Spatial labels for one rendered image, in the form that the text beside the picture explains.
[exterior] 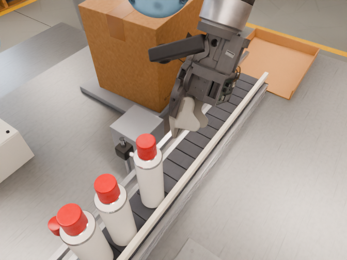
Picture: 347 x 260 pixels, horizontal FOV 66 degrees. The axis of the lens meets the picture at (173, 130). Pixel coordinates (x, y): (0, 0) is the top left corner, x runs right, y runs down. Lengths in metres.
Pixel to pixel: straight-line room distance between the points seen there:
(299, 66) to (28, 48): 1.05
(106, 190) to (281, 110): 0.65
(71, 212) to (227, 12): 0.36
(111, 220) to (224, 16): 0.35
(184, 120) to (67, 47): 0.81
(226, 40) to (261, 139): 0.42
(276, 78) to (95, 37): 0.61
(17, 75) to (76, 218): 0.81
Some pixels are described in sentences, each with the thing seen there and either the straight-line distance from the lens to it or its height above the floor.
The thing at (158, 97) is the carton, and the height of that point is 0.91.
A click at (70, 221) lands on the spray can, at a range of 0.39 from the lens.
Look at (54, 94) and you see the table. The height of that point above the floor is 0.83.
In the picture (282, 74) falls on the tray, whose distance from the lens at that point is 1.05.
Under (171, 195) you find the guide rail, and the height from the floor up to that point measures 0.91.
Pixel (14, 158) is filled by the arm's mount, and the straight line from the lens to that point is 0.79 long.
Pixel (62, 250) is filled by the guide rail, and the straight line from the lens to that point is 0.52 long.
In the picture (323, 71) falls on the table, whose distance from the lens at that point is 1.14.
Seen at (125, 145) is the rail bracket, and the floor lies 0.98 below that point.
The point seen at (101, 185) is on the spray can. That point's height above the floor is 1.08.
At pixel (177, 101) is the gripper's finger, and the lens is 0.46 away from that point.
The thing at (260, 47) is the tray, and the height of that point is 0.83.
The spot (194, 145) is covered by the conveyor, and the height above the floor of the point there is 0.88.
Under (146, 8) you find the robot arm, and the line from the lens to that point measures 0.31.
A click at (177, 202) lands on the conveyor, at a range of 0.61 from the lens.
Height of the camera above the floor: 1.43
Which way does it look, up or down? 49 degrees down
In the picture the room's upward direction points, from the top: straight up
